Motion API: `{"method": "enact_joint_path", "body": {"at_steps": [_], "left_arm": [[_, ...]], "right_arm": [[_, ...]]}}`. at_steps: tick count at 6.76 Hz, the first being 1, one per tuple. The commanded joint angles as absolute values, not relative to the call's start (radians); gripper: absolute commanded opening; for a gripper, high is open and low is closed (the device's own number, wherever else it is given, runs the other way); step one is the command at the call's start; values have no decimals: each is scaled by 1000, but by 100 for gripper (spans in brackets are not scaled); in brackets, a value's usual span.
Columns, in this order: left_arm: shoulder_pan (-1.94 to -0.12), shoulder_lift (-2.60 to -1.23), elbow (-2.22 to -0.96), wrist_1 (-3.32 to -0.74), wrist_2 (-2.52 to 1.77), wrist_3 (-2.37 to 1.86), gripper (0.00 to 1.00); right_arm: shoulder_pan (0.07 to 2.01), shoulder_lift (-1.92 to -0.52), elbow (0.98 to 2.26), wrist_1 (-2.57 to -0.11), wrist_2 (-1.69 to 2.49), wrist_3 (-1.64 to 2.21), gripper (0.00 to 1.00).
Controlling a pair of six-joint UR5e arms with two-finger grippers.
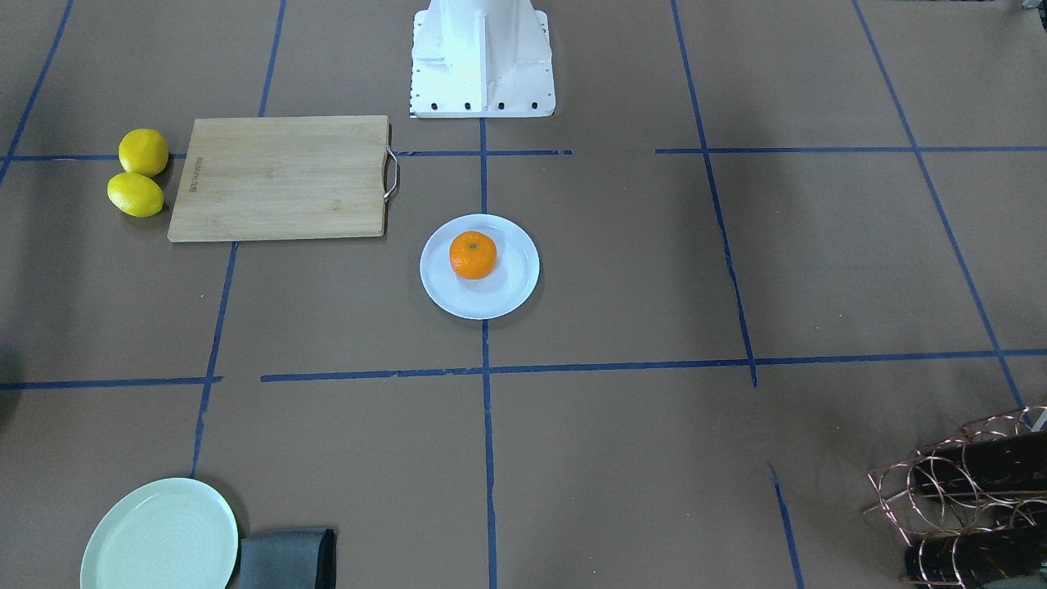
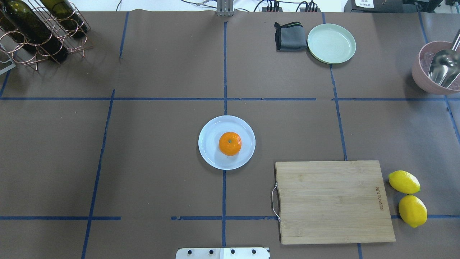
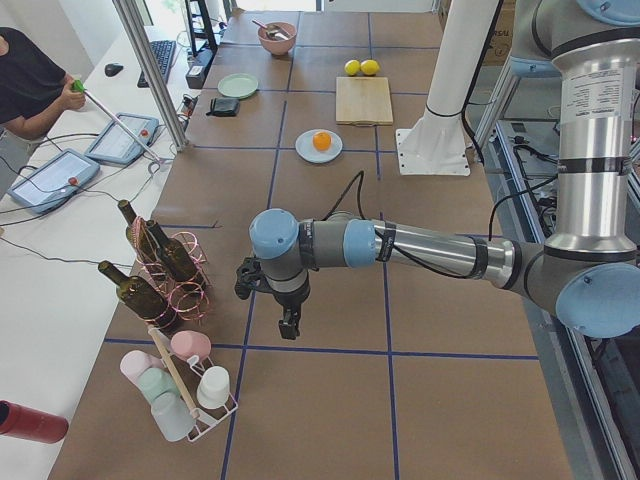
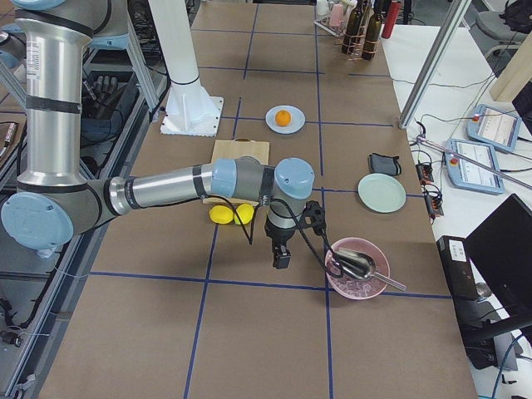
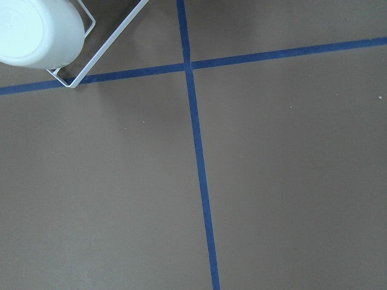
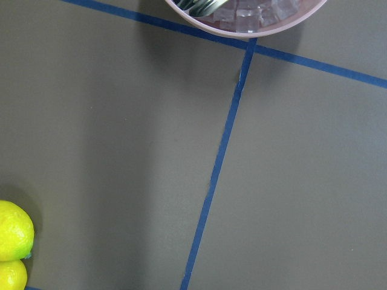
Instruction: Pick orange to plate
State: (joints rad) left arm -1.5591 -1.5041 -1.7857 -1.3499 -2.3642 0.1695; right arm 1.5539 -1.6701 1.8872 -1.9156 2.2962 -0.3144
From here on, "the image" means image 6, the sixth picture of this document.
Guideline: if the metal scoop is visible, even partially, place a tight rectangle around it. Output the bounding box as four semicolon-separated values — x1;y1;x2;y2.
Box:
173;0;228;18

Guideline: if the pink bowl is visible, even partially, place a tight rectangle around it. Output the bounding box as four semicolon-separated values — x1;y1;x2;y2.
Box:
166;1;326;39

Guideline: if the yellow lemon left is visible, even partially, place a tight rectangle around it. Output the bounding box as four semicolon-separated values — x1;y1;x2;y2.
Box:
1;260;28;290

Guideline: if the yellow lemon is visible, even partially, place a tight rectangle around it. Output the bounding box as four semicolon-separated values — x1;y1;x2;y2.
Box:
1;260;28;290
1;200;34;262

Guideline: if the yellow lemon right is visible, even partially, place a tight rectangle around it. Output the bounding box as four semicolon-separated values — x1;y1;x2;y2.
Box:
1;200;34;262

